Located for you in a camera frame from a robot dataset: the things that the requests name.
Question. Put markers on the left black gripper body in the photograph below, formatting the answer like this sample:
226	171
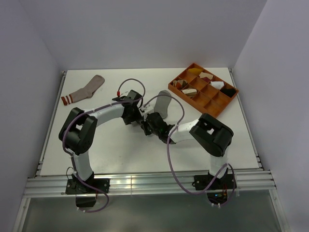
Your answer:
134	115

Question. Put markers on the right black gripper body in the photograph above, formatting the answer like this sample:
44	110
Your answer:
148	129

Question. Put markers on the grey sock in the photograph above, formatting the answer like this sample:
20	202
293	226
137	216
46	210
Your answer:
162	103

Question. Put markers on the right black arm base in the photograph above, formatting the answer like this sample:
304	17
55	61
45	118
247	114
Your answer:
221	186

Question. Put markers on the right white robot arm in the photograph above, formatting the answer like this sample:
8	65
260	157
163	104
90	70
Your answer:
214	136

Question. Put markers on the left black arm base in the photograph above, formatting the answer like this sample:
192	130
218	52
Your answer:
86	195

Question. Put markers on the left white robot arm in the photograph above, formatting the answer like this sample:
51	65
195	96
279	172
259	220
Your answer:
78	131

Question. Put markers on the brown patterned rolled sock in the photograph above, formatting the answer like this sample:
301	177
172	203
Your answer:
179	84

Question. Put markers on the beige brown rolled sock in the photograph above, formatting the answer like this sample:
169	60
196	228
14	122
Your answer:
189	92

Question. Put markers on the beige sock with red stripes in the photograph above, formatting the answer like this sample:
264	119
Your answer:
86	92

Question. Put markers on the orange compartment tray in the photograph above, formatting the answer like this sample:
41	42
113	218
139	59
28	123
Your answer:
208	99

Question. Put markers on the yellow rolled sock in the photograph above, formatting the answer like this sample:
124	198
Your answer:
195	71

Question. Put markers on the red beige rolled sock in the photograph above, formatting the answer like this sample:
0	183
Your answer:
206	76

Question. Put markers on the white rolled sock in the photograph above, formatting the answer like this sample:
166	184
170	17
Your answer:
217	84

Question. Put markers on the black rolled sock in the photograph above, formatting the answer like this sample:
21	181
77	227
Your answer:
230	92

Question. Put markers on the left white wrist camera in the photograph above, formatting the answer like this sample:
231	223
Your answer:
121	94

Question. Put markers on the aluminium frame rail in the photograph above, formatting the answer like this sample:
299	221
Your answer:
141	184

